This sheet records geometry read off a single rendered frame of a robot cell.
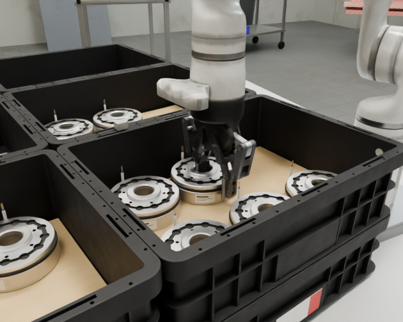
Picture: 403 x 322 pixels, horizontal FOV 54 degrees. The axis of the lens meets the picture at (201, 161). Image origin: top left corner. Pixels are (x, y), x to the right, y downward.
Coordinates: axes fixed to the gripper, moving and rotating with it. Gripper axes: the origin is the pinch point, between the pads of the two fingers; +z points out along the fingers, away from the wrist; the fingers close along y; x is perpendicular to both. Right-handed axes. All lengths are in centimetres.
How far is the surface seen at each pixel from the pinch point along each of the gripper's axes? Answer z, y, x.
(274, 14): 64, 484, -562
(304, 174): -0.5, -7.4, -12.0
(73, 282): 2.8, -3.6, 24.6
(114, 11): 44, 548, -267
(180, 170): -0.2, 5.8, 2.4
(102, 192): -7.2, -3.3, 19.6
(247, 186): 2.6, -1.1, -6.0
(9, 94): -7.3, 39.3, 17.5
